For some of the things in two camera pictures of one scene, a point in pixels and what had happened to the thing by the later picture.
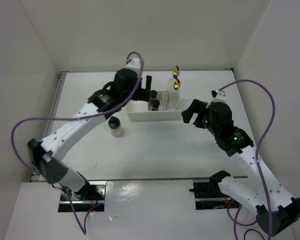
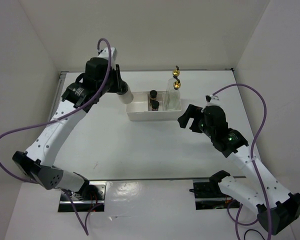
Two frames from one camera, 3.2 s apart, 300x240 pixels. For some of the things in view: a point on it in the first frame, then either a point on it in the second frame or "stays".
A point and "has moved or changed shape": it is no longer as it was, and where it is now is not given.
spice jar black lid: [154, 103] stays
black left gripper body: [140, 94] to [110, 84]
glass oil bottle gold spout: [174, 101] stays
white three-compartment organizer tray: [138, 110] stays
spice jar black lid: [153, 94] stays
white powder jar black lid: [116, 128] has moved or changed shape
